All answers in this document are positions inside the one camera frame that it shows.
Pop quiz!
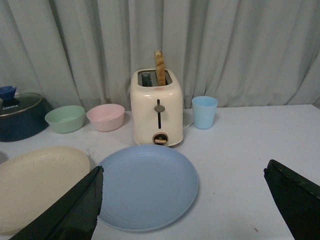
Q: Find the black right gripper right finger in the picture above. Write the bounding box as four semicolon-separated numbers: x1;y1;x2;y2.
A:
264;159;320;240

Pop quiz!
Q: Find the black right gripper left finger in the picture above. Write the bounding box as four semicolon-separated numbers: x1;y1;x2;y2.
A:
11;166;104;240

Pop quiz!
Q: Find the cream plate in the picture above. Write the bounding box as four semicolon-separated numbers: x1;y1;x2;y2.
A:
0;146;90;235

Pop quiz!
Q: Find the blue plate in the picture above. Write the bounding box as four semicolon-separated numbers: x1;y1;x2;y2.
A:
99;145;199;232

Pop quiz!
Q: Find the green bowl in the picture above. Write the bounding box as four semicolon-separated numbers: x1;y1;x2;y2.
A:
44;105;86;134

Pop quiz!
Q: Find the pink bowl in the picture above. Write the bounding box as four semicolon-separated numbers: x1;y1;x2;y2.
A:
87;103;125;132

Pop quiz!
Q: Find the dark blue pot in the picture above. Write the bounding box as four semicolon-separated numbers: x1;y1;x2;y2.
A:
0;97;53;142

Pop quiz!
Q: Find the light blue cup right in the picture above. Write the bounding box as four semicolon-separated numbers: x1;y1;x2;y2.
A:
192;96;218;130

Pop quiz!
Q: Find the cream toaster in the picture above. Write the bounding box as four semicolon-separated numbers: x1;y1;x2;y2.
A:
130;69;184;147

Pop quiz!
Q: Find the glass pot lid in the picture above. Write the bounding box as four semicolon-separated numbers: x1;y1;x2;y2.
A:
0;86;43;118

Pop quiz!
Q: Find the grey curtain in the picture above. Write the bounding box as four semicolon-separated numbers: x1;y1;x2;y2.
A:
0;0;320;110

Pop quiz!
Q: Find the toast slice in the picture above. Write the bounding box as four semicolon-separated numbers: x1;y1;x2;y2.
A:
154;50;166;86

